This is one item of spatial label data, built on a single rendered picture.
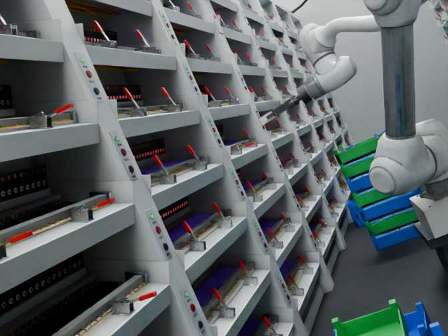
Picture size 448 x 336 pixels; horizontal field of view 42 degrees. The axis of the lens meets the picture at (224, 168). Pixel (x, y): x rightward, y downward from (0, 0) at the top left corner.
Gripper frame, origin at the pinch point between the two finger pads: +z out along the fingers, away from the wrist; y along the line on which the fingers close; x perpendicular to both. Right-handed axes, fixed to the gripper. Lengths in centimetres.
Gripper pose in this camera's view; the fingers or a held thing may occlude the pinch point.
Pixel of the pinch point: (267, 117)
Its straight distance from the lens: 246.5
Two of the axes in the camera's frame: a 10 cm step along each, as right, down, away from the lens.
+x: -5.2, -8.6, 0.3
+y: 2.8, -1.4, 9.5
